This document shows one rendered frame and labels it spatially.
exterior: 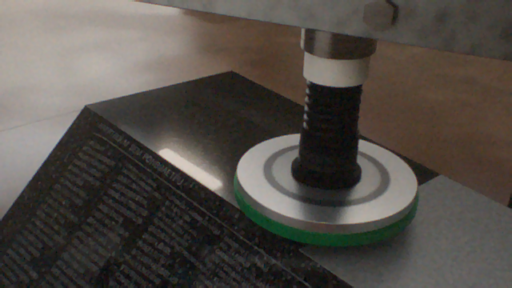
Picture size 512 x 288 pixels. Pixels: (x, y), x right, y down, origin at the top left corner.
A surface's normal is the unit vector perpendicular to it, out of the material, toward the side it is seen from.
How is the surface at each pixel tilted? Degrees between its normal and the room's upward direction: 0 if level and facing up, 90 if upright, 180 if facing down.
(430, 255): 0
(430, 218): 0
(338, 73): 90
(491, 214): 0
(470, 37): 90
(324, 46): 90
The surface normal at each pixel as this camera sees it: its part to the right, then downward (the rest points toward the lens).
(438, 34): -0.40, 0.40
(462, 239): 0.03, -0.89
